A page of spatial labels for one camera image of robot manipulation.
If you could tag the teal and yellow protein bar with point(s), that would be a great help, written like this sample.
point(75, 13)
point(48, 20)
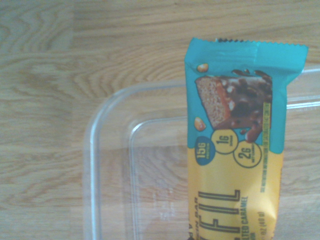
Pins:
point(235, 150)

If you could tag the clear plastic rectangular container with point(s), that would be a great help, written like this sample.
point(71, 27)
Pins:
point(112, 175)

